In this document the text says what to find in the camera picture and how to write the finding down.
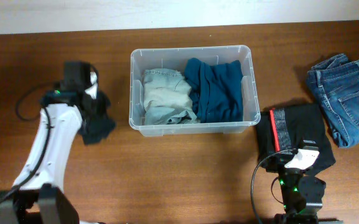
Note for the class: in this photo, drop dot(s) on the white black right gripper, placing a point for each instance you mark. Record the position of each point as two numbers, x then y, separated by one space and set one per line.
275 160

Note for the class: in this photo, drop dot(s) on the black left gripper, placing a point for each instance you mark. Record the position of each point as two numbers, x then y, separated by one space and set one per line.
95 98

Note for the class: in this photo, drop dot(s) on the black shorts with red stripe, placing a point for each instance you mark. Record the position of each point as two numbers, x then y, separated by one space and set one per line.
285 129

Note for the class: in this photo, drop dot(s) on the black Nike shirt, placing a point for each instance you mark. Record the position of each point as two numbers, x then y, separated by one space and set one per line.
96 125

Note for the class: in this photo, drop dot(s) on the light blue jeans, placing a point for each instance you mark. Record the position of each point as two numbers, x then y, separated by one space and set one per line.
166 98

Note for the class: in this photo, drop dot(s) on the dark blue jeans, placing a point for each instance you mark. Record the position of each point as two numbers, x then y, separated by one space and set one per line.
334 84

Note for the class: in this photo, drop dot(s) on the teal shirt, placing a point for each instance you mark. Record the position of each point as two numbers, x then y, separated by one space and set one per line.
216 91

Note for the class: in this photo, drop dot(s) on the clear plastic storage bin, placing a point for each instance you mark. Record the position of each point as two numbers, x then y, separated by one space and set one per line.
176 59

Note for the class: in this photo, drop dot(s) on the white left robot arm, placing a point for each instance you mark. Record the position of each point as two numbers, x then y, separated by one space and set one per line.
75 106

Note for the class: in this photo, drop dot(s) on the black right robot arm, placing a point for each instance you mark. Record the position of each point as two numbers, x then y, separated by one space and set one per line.
301 193

